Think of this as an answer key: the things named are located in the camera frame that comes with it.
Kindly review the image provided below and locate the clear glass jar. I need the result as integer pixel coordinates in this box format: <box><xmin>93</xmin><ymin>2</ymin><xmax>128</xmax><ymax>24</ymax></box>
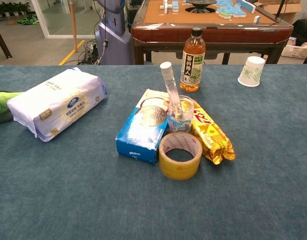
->
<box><xmin>167</xmin><ymin>95</ymin><xmax>195</xmax><ymax>135</ymax></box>

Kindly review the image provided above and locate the tea bottle black cap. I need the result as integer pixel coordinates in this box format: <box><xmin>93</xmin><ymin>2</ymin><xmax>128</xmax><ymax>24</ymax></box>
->
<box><xmin>179</xmin><ymin>27</ymin><xmax>207</xmax><ymax>93</ymax></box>

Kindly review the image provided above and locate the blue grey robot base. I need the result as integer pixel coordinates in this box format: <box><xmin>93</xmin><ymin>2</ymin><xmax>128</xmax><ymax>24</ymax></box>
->
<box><xmin>94</xmin><ymin>0</ymin><xmax>132</xmax><ymax>66</ymax></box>

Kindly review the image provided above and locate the white plastic basket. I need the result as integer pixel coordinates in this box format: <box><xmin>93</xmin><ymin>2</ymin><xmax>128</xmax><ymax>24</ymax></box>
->
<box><xmin>280</xmin><ymin>37</ymin><xmax>307</xmax><ymax>60</ymax></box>

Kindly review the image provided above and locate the black floor cable bundle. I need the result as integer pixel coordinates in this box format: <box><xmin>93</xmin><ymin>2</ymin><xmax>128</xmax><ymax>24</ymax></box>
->
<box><xmin>77</xmin><ymin>39</ymin><xmax>102</xmax><ymax>66</ymax></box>

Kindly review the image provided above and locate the cardboard box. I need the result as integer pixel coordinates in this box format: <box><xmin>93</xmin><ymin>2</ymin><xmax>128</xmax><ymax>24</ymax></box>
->
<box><xmin>258</xmin><ymin>0</ymin><xmax>307</xmax><ymax>23</ymax></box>

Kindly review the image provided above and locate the yellow snack packet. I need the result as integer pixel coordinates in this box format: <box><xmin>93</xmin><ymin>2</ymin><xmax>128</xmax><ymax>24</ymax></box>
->
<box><xmin>190</xmin><ymin>99</ymin><xmax>236</xmax><ymax>165</ymax></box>

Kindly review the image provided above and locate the brown mahjong table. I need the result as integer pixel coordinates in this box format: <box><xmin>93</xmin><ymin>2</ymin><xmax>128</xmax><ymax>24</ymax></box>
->
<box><xmin>130</xmin><ymin>0</ymin><xmax>294</xmax><ymax>66</ymax></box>

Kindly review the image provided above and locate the wooden pole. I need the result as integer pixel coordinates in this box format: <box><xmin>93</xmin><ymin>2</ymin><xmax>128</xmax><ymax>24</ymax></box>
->
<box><xmin>69</xmin><ymin>0</ymin><xmax>79</xmax><ymax>53</ymax></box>

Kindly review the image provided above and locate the black mahjong table centre dome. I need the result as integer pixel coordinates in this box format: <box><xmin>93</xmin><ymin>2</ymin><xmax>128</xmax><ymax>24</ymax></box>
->
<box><xmin>184</xmin><ymin>0</ymin><xmax>218</xmax><ymax>13</ymax></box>

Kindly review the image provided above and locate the blue felt table cover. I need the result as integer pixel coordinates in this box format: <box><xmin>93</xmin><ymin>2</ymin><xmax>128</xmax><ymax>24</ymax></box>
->
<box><xmin>0</xmin><ymin>64</ymin><xmax>307</xmax><ymax>240</ymax></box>

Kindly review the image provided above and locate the white tissue pack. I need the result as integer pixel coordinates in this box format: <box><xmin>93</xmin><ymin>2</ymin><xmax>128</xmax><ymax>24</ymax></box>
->
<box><xmin>6</xmin><ymin>66</ymin><xmax>109</xmax><ymax>143</ymax></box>

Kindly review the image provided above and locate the blue cookie box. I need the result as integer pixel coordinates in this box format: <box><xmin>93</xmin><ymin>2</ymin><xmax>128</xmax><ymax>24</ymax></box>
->
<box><xmin>115</xmin><ymin>88</ymin><xmax>170</xmax><ymax>165</ymax></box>

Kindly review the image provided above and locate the white paper cup green print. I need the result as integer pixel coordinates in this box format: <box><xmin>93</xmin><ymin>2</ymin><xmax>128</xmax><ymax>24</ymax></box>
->
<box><xmin>237</xmin><ymin>55</ymin><xmax>266</xmax><ymax>88</ymax></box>

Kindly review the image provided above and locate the green microfibre cloth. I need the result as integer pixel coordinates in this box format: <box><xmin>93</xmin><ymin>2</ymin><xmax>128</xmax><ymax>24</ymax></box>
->
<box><xmin>0</xmin><ymin>84</ymin><xmax>24</xmax><ymax>126</ymax></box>

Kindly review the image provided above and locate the clear tube white cap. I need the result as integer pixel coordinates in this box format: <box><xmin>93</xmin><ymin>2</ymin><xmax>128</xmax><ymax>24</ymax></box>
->
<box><xmin>159</xmin><ymin>61</ymin><xmax>182</xmax><ymax>120</ymax></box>

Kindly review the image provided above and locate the blue mahjong tile pile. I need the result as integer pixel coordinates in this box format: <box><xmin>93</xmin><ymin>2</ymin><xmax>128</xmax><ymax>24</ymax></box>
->
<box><xmin>215</xmin><ymin>0</ymin><xmax>257</xmax><ymax>20</ymax></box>

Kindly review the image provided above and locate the yellowish packing tape roll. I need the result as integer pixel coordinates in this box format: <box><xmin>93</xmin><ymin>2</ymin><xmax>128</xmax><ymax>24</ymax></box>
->
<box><xmin>158</xmin><ymin>132</ymin><xmax>203</xmax><ymax>181</ymax></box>

